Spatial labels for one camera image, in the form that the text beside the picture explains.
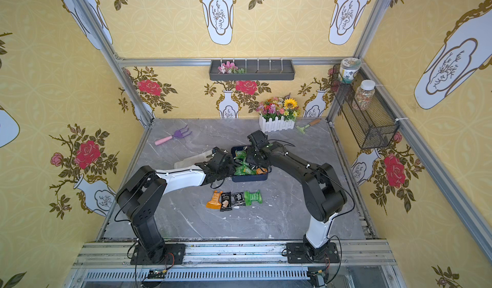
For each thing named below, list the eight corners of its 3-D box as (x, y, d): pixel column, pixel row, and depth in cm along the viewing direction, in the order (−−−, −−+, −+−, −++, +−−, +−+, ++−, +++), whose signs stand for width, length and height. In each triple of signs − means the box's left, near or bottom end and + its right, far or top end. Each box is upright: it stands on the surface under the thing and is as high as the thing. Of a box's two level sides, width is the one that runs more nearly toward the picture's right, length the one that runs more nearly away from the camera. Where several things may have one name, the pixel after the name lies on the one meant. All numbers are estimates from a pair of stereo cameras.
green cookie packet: (244, 205, 88) (244, 204, 87) (244, 192, 93) (244, 190, 91) (262, 205, 88) (263, 204, 87) (262, 192, 93) (262, 190, 91)
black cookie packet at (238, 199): (232, 205, 89) (231, 203, 86) (232, 194, 92) (232, 192, 90) (245, 205, 89) (245, 203, 86) (245, 194, 92) (245, 192, 90)
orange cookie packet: (206, 208, 88) (205, 207, 86) (208, 192, 93) (208, 190, 91) (221, 208, 88) (221, 207, 86) (223, 192, 93) (222, 190, 91)
